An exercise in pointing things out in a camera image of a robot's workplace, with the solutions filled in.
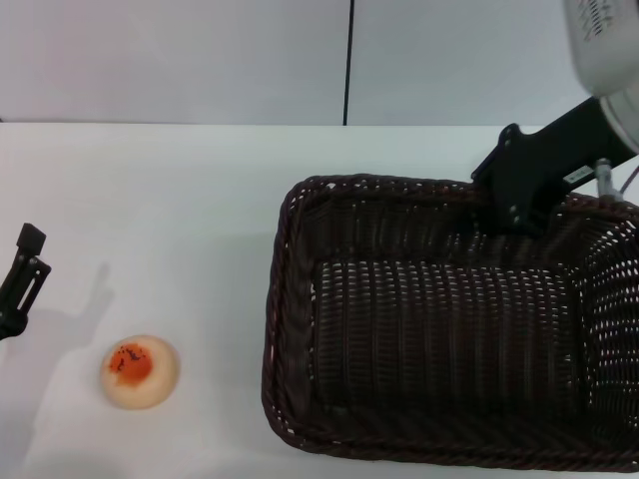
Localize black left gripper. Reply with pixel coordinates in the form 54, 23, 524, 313
0, 222, 53, 342

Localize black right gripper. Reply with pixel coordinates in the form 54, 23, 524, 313
469, 96, 636, 240

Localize dark brown woven wicker basket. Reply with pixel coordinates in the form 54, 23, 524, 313
260, 173, 639, 474

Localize round bun with orange topping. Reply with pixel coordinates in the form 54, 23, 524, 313
99, 333, 182, 411

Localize silver right gripper cable connector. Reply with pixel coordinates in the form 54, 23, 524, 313
594, 158, 616, 200

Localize thin reddish right gripper cable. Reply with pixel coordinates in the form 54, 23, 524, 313
616, 166, 639, 202

